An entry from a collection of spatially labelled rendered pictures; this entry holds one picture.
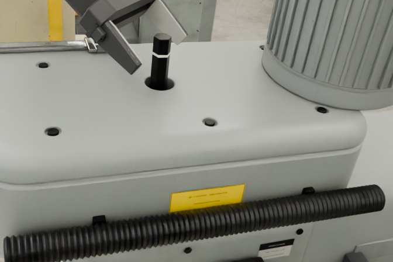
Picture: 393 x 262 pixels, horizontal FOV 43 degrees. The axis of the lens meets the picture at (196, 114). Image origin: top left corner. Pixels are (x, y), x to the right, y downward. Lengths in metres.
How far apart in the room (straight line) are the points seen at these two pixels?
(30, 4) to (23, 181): 1.93
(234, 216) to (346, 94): 0.20
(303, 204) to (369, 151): 0.25
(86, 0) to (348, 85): 0.33
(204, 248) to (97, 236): 0.17
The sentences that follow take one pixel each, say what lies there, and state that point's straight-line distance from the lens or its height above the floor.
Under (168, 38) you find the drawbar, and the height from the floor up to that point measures 1.95.
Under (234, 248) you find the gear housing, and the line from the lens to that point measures 0.69.
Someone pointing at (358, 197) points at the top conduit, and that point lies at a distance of 0.66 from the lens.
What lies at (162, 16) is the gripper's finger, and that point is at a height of 1.95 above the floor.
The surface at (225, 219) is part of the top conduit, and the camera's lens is 0.58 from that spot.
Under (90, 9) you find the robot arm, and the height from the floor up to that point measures 1.98.
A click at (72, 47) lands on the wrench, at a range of 0.69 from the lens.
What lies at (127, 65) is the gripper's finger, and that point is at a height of 1.93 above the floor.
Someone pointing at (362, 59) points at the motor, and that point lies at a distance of 0.62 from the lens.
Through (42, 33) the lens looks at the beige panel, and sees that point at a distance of 2.47.
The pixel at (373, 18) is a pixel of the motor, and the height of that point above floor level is 2.01.
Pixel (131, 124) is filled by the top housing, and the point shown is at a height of 1.89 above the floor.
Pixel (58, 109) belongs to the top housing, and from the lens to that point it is 0.57.
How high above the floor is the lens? 2.20
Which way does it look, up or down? 33 degrees down
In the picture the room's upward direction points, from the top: 8 degrees clockwise
